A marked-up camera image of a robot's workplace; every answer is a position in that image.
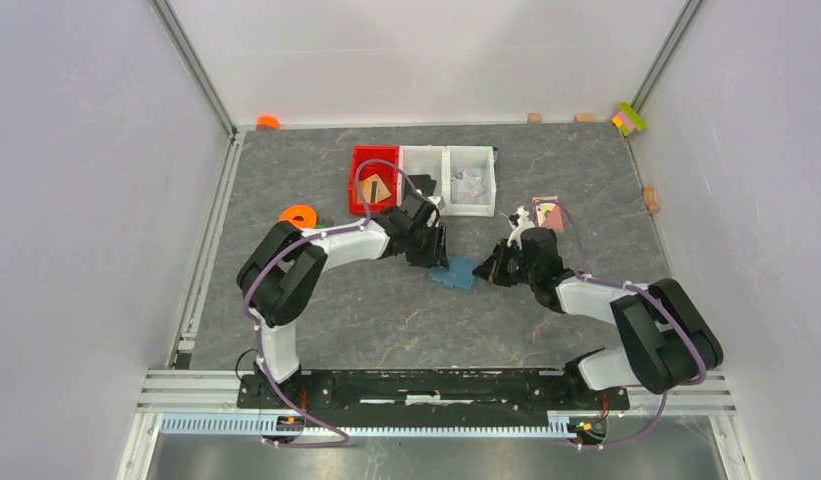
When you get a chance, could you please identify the gold cards in red bin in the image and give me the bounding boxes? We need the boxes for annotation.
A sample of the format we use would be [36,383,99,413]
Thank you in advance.
[359,174,392,204]

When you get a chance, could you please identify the aluminium frame post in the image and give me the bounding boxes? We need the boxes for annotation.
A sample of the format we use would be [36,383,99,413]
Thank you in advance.
[630,0,706,112]
[150,0,238,138]

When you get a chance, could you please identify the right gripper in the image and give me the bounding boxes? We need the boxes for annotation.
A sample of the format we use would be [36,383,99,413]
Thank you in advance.
[472,238,537,287]

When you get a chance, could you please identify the white middle plastic bin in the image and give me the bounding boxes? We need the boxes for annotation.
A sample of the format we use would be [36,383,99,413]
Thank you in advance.
[399,145,452,215]

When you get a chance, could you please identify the playing card box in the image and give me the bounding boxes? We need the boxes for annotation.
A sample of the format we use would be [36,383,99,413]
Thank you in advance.
[531,196,565,233]

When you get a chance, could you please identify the aluminium frame post right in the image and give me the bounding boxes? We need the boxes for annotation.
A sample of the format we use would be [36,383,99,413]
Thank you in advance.
[630,0,706,112]

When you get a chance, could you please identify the wooden arch block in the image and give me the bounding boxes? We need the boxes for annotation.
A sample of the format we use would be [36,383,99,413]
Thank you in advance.
[642,185,661,215]

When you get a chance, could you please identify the white plastic bin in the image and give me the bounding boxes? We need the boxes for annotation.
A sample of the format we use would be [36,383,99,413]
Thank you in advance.
[442,145,498,217]
[399,145,452,215]

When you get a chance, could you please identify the orange tape roll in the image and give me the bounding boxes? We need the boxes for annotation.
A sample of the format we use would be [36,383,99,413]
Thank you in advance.
[255,115,280,131]

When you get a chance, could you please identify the black card in bin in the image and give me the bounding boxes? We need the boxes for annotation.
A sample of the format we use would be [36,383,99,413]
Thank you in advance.
[410,174,437,196]

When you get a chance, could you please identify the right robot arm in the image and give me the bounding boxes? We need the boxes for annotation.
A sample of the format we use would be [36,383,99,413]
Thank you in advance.
[473,228,724,408]

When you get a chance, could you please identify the blue toothed rail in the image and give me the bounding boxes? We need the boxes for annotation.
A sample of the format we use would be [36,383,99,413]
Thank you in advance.
[160,413,575,440]

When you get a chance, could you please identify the white right plastic bin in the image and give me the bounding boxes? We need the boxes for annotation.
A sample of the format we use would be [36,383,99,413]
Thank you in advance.
[442,145,498,217]

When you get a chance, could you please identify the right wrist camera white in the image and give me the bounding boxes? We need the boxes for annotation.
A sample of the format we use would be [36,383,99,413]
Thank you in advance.
[507,206,536,249]

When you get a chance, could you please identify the orange plastic loop toy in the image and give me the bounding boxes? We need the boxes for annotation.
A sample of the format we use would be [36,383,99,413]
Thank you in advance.
[278,204,319,229]

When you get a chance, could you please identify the blue card holder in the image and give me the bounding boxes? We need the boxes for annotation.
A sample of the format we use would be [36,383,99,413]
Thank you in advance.
[428,256,479,292]

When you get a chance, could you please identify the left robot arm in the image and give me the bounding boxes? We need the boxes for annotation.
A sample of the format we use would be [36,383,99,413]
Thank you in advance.
[236,192,448,408]

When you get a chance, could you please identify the aluminium frame post left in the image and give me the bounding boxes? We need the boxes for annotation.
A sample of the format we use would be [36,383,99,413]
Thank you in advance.
[150,0,238,138]

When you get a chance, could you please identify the silver VIP cards in bin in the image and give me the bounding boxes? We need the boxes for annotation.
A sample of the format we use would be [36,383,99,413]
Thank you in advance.
[451,169,486,204]

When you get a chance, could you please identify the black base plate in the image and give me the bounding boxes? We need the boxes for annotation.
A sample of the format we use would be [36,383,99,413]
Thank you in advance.
[237,368,630,429]

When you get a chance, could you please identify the colourful brick stack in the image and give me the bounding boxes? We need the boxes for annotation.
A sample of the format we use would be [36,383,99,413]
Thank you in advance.
[611,102,647,137]

